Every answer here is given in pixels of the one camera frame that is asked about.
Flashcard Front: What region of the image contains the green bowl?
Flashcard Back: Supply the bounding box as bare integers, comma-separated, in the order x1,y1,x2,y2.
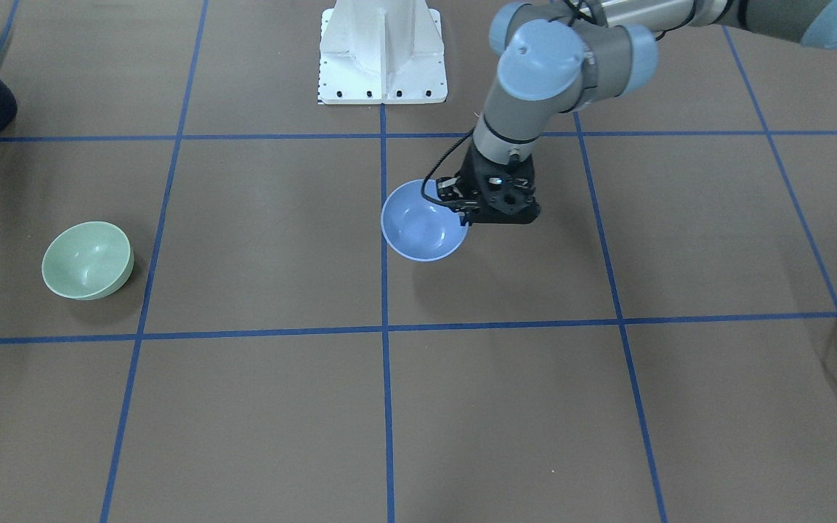
41,221,135,301

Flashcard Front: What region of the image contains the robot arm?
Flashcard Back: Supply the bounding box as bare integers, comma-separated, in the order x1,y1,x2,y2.
437,1,837,200

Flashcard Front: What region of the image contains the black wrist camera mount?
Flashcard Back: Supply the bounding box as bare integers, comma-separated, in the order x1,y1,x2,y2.
462,177,541,225

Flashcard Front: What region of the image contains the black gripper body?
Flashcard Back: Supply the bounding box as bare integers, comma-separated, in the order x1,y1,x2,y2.
455,142,535,198

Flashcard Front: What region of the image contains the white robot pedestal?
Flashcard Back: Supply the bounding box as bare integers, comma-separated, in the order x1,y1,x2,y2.
317,1,448,105

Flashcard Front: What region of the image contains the blue bowl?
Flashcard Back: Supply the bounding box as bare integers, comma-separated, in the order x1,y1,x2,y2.
381,179,469,262

